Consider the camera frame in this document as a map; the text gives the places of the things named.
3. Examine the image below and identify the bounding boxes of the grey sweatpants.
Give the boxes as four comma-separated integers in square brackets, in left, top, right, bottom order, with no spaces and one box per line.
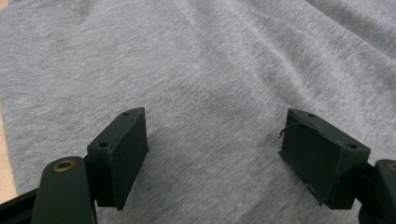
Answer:
[0,0,396,224]

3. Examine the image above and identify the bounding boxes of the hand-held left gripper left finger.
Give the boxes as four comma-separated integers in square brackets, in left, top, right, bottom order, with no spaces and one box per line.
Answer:
[86,106,150,212]

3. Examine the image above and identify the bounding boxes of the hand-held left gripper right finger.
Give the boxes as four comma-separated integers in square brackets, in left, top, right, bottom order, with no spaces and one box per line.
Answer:
[278,107,372,210]

